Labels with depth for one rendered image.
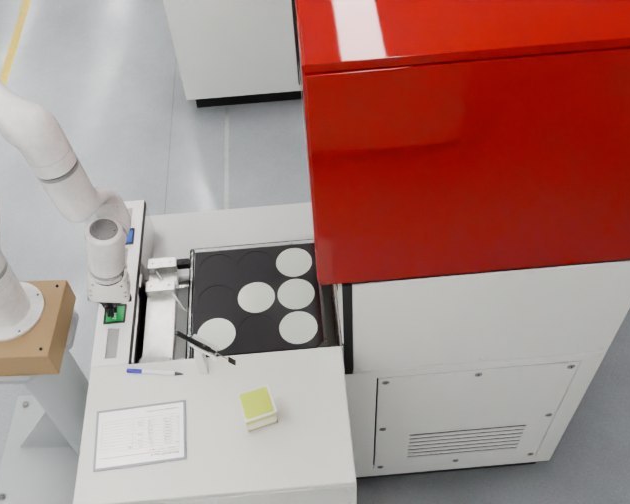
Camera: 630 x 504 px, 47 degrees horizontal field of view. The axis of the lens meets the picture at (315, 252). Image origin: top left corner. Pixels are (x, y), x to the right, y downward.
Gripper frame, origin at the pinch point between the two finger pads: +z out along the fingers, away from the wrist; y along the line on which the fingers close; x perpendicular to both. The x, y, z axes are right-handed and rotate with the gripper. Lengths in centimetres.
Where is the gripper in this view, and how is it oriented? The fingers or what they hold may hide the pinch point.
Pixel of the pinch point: (110, 308)
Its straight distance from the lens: 195.0
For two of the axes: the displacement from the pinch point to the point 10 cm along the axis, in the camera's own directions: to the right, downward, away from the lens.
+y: -9.8, -0.5, -1.7
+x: 0.7, 7.8, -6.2
